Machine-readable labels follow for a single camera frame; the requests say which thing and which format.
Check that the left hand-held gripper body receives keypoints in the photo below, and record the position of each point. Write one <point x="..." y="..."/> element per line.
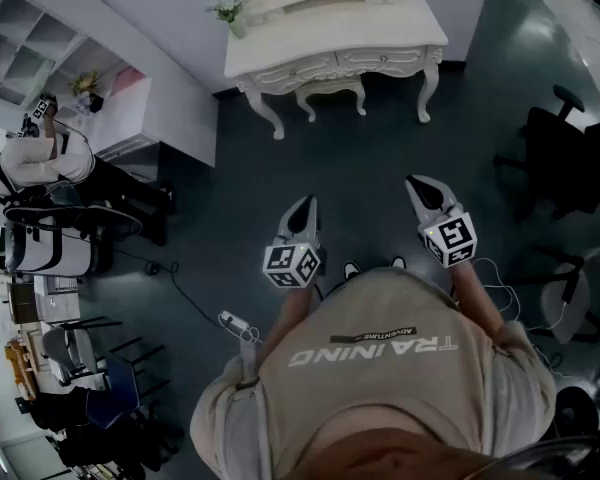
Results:
<point x="292" y="265"/>

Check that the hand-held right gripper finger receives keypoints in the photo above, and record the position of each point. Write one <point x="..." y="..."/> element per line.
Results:
<point x="419" y="208"/>
<point x="447" y="195"/>

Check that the person's right forearm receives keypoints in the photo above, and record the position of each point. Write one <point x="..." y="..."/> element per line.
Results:
<point x="475" y="298"/>

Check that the black-legged grey chair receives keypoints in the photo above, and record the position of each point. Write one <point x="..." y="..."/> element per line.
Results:
<point x="67" y="348"/>

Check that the white artificial flower bouquet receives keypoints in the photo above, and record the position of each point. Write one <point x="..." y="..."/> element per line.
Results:
<point x="226" y="4"/>

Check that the yellow flower bunch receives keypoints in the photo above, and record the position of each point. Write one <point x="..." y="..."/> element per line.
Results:
<point x="85" y="82"/>

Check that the cream ornate stool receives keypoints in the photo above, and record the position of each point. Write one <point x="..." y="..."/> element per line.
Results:
<point x="330" y="90"/>

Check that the white ornate drawer front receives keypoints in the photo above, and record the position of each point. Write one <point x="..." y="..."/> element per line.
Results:
<point x="294" y="71"/>
<point x="383" y="58"/>

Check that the person's face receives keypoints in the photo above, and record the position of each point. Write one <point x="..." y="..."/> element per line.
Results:
<point x="405" y="455"/>

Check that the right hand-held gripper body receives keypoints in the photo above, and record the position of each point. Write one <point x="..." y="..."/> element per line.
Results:
<point x="452" y="235"/>

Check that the white ornate dressing table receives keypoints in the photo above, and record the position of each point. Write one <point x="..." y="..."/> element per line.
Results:
<point x="330" y="28"/>

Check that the person's shoe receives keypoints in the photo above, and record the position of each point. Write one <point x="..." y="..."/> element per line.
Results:
<point x="351" y="270"/>
<point x="399" y="263"/>

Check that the person's left forearm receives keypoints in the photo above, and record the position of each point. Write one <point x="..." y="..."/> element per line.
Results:
<point x="292" y="313"/>

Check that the grey office chair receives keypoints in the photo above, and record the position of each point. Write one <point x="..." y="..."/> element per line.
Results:
<point x="570" y="298"/>

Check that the pale blue flower bunch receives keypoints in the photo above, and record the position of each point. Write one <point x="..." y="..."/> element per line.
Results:
<point x="82" y="102"/>

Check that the orange wooden object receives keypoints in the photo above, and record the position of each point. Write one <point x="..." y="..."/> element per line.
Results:
<point x="20" y="368"/>

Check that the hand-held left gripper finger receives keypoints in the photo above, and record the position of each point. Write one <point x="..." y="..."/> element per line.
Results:
<point x="315" y="228"/>
<point x="286" y="220"/>

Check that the white cubby shelf unit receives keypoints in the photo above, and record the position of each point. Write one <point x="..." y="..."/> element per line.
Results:
<point x="17" y="43"/>

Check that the pale green ribbed vase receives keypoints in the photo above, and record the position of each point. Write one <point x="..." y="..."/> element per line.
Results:
<point x="237" y="28"/>

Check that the person's right shoe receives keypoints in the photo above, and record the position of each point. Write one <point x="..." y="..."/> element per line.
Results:
<point x="399" y="263"/>

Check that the person's left shoe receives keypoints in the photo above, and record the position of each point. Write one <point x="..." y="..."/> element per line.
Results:
<point x="351" y="270"/>

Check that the black square pot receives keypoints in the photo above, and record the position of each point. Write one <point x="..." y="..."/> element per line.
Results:
<point x="96" y="103"/>

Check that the pink board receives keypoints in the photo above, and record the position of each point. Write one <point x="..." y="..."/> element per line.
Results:
<point x="130" y="75"/>

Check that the white low cabinet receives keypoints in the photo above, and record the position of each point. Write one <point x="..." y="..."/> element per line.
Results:
<point x="180" y="118"/>

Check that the blue chair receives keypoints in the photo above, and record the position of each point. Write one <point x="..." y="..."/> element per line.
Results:
<point x="115" y="393"/>

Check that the white power strip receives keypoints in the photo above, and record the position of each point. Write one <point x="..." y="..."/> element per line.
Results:
<point x="232" y="320"/>

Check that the white machine with black stripes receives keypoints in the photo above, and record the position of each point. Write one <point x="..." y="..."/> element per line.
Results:
<point x="55" y="250"/>

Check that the person's beige shirt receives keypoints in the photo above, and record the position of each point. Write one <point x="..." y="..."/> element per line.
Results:
<point x="380" y="378"/>

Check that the black office chair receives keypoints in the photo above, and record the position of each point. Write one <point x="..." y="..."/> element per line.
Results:
<point x="560" y="153"/>

